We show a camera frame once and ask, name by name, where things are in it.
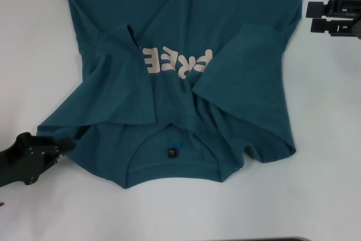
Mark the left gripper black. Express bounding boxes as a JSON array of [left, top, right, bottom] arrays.
[[0, 132, 76, 188]]

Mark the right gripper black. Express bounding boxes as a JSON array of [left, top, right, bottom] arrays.
[[306, 0, 361, 40]]

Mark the teal t-shirt with FREE print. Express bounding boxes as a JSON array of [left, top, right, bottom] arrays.
[[36, 0, 304, 191]]

